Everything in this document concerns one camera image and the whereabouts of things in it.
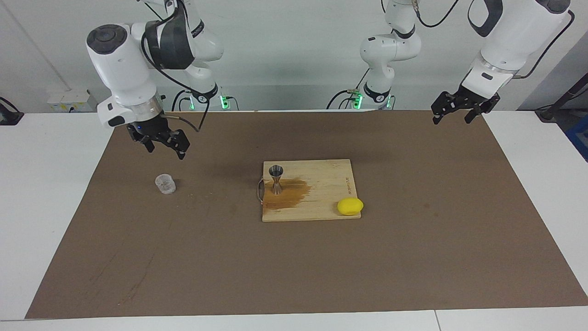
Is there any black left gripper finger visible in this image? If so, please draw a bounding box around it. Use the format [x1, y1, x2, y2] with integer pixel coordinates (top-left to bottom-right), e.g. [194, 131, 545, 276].
[431, 91, 455, 126]
[464, 102, 485, 124]

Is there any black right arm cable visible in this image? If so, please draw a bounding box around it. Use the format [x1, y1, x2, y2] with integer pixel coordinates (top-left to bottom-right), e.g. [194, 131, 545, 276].
[141, 0, 211, 133]

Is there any metal jigger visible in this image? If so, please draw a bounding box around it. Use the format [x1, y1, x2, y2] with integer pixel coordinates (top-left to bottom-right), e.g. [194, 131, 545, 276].
[268, 165, 284, 195]

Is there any white power strip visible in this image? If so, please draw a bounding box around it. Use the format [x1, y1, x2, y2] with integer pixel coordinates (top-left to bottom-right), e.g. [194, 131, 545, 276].
[47, 90, 99, 112]

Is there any black stand pole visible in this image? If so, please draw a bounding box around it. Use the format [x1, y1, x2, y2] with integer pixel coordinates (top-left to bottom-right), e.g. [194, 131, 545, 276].
[535, 71, 588, 122]

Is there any wooden cutting board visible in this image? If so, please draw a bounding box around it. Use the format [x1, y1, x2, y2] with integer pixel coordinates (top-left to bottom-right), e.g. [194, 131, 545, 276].
[256, 159, 362, 223]

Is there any blue crate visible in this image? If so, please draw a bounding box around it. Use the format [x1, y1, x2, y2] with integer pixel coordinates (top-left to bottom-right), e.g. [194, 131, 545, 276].
[566, 115, 588, 161]

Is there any black clamp mount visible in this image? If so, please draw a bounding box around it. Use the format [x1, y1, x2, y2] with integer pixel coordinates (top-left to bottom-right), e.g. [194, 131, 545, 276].
[0, 97, 24, 126]

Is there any yellow lemon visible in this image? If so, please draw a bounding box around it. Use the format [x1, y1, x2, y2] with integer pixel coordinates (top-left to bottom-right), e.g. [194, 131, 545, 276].
[337, 197, 364, 216]

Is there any black base cable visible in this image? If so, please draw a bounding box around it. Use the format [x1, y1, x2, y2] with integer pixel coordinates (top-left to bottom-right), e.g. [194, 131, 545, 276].
[326, 69, 370, 110]

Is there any brown table mat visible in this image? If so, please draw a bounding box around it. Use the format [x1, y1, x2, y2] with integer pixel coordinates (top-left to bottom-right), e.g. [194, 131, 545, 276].
[25, 109, 588, 319]

